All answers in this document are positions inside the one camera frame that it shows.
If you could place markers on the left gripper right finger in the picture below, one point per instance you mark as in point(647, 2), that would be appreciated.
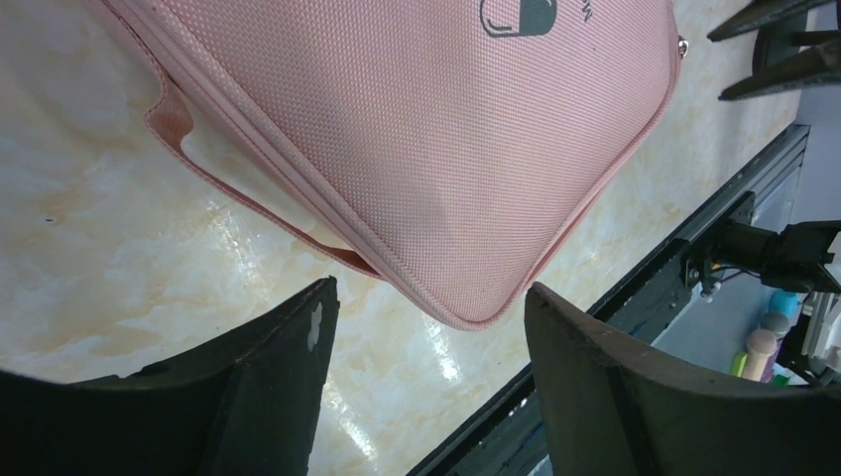
point(612, 404)

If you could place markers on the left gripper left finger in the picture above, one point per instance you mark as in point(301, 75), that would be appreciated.
point(244, 403)

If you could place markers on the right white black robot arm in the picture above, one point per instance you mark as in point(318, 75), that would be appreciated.
point(804, 257)

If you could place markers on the pink medicine kit case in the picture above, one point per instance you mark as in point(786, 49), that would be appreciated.
point(452, 146)

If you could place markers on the beige foam microphone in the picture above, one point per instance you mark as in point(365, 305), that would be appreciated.
point(761, 345)

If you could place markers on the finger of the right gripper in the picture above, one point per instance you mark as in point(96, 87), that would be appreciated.
point(761, 13)
point(816, 66)

